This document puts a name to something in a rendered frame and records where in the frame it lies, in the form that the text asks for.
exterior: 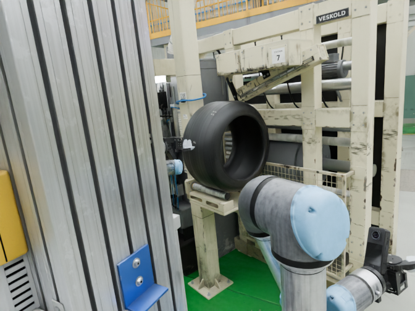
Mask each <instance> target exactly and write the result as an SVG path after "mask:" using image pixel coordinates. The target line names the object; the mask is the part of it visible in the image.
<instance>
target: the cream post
mask: <svg viewBox="0 0 415 311"><path fill-rule="evenodd" d="M167 3H168V9H169V20H170V30H171V36H172V46H173V52H174V62H175V72H176V79H177V89H178V100H180V93H184V92H186V97H187V99H197V98H200V97H202V96H203V91H202V84H201V72H200V65H199V52H198V40H197V33H196V21H195V8H194V2H193V0H167ZM179 106H180V116H181V122H182V132H183V134H184V131H185V128H186V125H187V123H188V121H189V119H190V118H191V116H192V115H193V114H194V113H195V112H196V111H197V110H198V109H199V108H201V107H202V106H204V104H203V99H200V100H196V101H187V103H184V104H181V103H180V102H179ZM183 115H187V117H188V119H184V118H183ZM191 212H192V218H193V228H194V234H195V244H196V255H197V261H198V271H199V282H201V280H202V279H204V285H205V287H207V288H208V289H211V288H212V287H213V286H215V280H214V279H216V280H217V281H218V283H220V269H219V256H218V250H217V237H216V224H215V218H214V212H213V211H210V210H208V209H205V208H203V207H200V206H198V205H195V204H192V203H191Z"/></svg>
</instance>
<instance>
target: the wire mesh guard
mask: <svg viewBox="0 0 415 311"><path fill-rule="evenodd" d="M266 165H267V170H266V171H268V165H270V166H274V173H275V166H276V167H281V169H282V167H283V168H288V171H289V168H290V169H294V170H296V182H297V181H299V180H297V177H298V176H297V170H300V174H301V171H304V177H303V178H304V181H303V182H304V183H305V172H313V183H312V184H313V185H314V180H315V179H314V173H317V184H315V185H317V186H318V185H319V184H318V173H320V174H324V175H331V182H329V183H331V190H332V188H333V187H332V176H335V177H336V192H335V193H336V195H337V189H339V188H337V184H338V183H337V176H338V177H342V184H340V185H342V201H343V202H344V204H345V205H346V174H342V173H334V172H326V171H322V170H315V169H310V168H303V167H296V166H291V165H284V164H276V163H272V162H266ZM309 179H312V178H309ZM320 181H322V180H320ZM322 182H323V181H322ZM326 182H328V181H326ZM309 184H310V182H309ZM321 186H323V185H321ZM326 187H329V186H326ZM238 216H239V224H240V236H241V237H244V238H246V239H249V240H250V241H253V242H255V243H257V242H256V240H255V239H253V238H250V237H249V235H248V236H247V235H242V234H241V232H243V230H242V224H243V223H242V222H241V218H240V214H239V212H238ZM341 254H342V257H341V258H342V261H341V263H342V265H341V267H342V270H341V271H342V277H341V278H340V277H339V276H337V258H336V263H335V264H336V274H335V273H332V272H333V271H332V270H331V271H332V272H330V271H328V270H326V274H328V275H330V276H332V277H335V278H337V279H339V280H342V279H343V278H344V277H345V254H346V247H345V248H344V250H343V252H342V253H341ZM329 266H330V265H329ZM331 267H333V266H331ZM338 270H339V269H338Z"/></svg>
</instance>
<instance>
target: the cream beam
mask: <svg viewBox="0 0 415 311"><path fill-rule="evenodd" d="M283 47H285V62H281V63H276V64H272V49H278V48H283ZM310 47H312V40H311V39H290V38H287V39H283V40H279V41H274V42H271V43H266V44H261V45H258V46H253V47H250V48H244V49H240V50H236V51H231V52H226V53H223V54H218V55H216V64H217V76H224V75H242V74H247V73H256V72H258V71H261V70H274V69H279V68H287V67H296V66H300V65H302V63H303V53H302V52H303V51H305V50H307V49H308V48H310Z"/></svg>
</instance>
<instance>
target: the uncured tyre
mask: <svg viewBox="0 0 415 311"><path fill-rule="evenodd" d="M207 107H208V108H207ZM213 111H217V112H216V114H215V115H214V116H212V115H210V114H211V113H212V112H213ZM228 126H229V128H230V131H231V134H232V150H231V153H230V156H229V158H228V161H227V162H226V163H225V165H224V166H223V165H222V161H221V156H220V146H221V142H222V137H223V135H224V132H225V130H226V128H227V127H228ZM185 139H187V140H189V139H190V140H191V144H192V146H194V147H195V148H194V149H192V150H190V151H183V152H182V154H183V160H184V163H185V166H186V168H187V170H188V172H189V173H190V175H191V176H192V177H193V178H194V179H195V180H196V181H197V182H199V183H201V184H202V185H204V186H207V187H210V188H214V189H218V190H220V191H224V192H229V193H231V192H237V191H241V190H242V189H243V188H244V186H245V185H246V184H247V183H248V182H249V181H251V180H252V179H254V178H256V177H258V176H259V175H260V174H261V172H262V170H263V169H264V166H265V164H266V161H267V157H268V153H269V134H268V130H267V127H266V124H265V122H264V120H263V118H262V116H261V114H260V113H259V112H258V111H257V110H256V109H255V108H254V107H253V106H251V105H250V104H248V103H245V102H242V101H216V102H210V103H209V104H206V105H204V106H202V107H201V108H199V109H198V110H197V111H196V112H195V113H194V114H193V115H192V116H191V118H190V119H189V121H188V123H187V125H186V128H185V131H184V134H183V141H184V140H185ZM193 140H195V141H196V145H195V144H193Z"/></svg>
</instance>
